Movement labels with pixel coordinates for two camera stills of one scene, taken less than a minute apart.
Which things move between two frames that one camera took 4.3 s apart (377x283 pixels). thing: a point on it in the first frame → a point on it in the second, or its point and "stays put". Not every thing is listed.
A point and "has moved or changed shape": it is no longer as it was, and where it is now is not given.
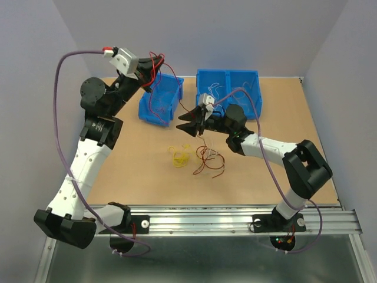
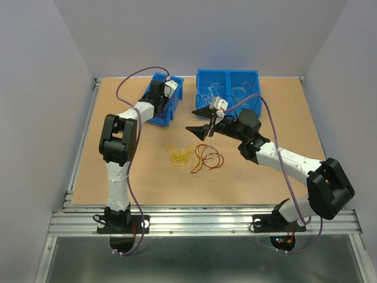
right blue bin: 242,88 stays put
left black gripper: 144,73 → 166,99
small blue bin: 157,106 stays put
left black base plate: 134,224 stays put
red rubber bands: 210,158 has moved or changed shape
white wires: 212,85 stays put
